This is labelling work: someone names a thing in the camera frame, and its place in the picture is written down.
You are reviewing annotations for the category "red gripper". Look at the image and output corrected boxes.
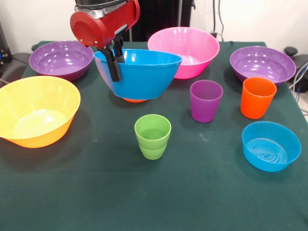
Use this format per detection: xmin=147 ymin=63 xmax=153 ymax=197
xmin=70 ymin=0 xmax=141 ymax=82

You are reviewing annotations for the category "deep blue plastic bowl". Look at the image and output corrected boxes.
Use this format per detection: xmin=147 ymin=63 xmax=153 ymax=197
xmin=93 ymin=49 xmax=183 ymax=101

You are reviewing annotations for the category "purple plastic bowl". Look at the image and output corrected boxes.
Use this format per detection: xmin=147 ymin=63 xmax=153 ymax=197
xmin=229 ymin=46 xmax=297 ymax=87
xmin=28 ymin=40 xmax=94 ymax=82

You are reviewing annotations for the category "pink plastic bowl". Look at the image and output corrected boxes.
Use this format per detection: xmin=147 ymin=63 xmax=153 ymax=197
xmin=147 ymin=26 xmax=220 ymax=79

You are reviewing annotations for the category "green plastic cup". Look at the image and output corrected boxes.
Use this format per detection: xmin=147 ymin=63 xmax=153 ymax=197
xmin=134 ymin=114 xmax=172 ymax=160

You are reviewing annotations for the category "purple plastic cup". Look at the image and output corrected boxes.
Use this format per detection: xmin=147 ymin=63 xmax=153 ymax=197
xmin=190 ymin=79 xmax=224 ymax=123

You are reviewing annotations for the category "yellow plastic bowl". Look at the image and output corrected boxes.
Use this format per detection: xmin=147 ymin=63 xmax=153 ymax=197
xmin=0 ymin=76 xmax=81 ymax=149

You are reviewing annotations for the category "black device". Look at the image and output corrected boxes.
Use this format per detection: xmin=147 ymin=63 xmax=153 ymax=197
xmin=0 ymin=21 xmax=13 ymax=65

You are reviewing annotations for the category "dark green table cloth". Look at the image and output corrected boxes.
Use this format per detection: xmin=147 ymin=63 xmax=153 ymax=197
xmin=0 ymin=40 xmax=308 ymax=231

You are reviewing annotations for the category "orange plastic cup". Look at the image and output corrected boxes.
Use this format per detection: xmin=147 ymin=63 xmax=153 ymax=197
xmin=240 ymin=77 xmax=278 ymax=120

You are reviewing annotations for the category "black round knob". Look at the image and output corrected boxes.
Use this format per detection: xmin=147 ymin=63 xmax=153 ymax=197
xmin=283 ymin=47 xmax=299 ymax=58

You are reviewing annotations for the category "low blue plastic bowl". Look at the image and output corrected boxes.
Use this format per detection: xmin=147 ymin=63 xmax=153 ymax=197
xmin=242 ymin=121 xmax=302 ymax=172

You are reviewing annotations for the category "black wall cable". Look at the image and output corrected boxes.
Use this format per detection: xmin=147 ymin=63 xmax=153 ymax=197
xmin=212 ymin=0 xmax=217 ymax=33

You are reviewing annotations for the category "grey wall cable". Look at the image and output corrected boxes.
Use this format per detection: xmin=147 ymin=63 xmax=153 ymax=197
xmin=218 ymin=0 xmax=225 ymax=38

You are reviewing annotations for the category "white cable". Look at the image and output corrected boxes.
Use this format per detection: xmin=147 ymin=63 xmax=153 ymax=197
xmin=288 ymin=62 xmax=308 ymax=90

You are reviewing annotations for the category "blue cable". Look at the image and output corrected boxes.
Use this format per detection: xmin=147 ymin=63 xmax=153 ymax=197
xmin=295 ymin=61 xmax=308 ymax=94

